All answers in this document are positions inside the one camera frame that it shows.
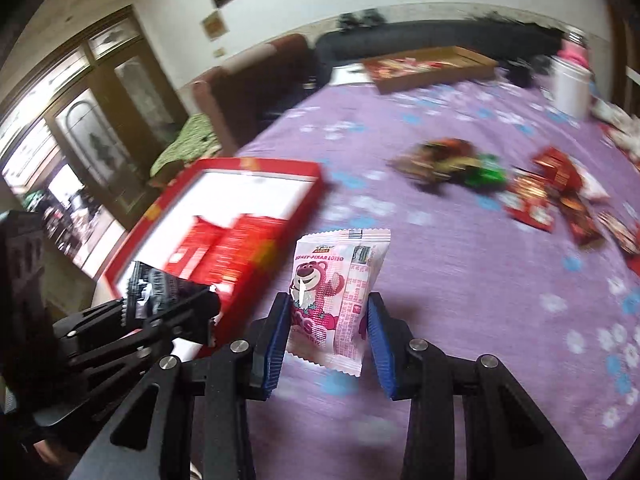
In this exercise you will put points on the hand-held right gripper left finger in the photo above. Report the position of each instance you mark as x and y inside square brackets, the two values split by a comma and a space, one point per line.
[272, 345]

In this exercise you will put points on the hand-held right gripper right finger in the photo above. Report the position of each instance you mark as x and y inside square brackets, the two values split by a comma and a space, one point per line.
[382, 355]

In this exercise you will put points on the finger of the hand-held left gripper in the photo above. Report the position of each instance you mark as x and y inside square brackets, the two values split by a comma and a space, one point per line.
[192, 312]
[90, 317]

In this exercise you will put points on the black snack packet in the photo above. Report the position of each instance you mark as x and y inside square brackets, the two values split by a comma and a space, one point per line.
[155, 285]

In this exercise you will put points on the red snack packet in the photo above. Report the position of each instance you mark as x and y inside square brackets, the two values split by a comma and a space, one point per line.
[197, 245]
[240, 250]

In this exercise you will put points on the pink bear snack packet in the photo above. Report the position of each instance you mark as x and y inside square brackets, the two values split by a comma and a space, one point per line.
[325, 285]

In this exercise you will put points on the red cardboard box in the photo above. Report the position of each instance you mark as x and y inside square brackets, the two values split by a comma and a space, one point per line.
[250, 195]

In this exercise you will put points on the pile of mixed snack packets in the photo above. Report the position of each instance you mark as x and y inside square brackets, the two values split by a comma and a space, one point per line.
[530, 200]

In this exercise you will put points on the green floral blanket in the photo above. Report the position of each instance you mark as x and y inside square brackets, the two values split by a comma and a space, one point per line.
[190, 140]

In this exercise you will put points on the wooden glass door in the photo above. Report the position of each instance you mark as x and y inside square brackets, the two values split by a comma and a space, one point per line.
[130, 100]

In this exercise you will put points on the brown armchair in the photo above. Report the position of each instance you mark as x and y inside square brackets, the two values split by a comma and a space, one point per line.
[250, 90]

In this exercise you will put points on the brown cardboard tray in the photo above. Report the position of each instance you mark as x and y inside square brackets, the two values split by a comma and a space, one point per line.
[430, 82]

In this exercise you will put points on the white paper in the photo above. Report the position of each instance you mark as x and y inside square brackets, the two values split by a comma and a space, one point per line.
[350, 75]

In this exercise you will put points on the small black bag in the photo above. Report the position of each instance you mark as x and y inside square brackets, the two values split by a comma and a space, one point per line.
[520, 72]

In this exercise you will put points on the black leather sofa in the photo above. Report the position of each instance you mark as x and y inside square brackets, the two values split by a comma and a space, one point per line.
[425, 37]

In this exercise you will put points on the white plastic jar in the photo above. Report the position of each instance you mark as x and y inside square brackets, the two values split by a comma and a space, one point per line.
[570, 85]

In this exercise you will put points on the black device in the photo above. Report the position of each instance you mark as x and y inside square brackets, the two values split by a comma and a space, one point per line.
[375, 16]
[350, 20]

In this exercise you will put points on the white gloves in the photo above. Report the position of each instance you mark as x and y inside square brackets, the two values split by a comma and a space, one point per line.
[617, 115]

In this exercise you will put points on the pink water bottle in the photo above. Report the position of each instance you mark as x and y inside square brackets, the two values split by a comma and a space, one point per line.
[575, 52]

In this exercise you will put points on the framed wall notice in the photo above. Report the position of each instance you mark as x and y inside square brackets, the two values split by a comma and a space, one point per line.
[214, 25]

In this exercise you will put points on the wooden door frame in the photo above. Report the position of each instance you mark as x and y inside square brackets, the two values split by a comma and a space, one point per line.
[627, 35]

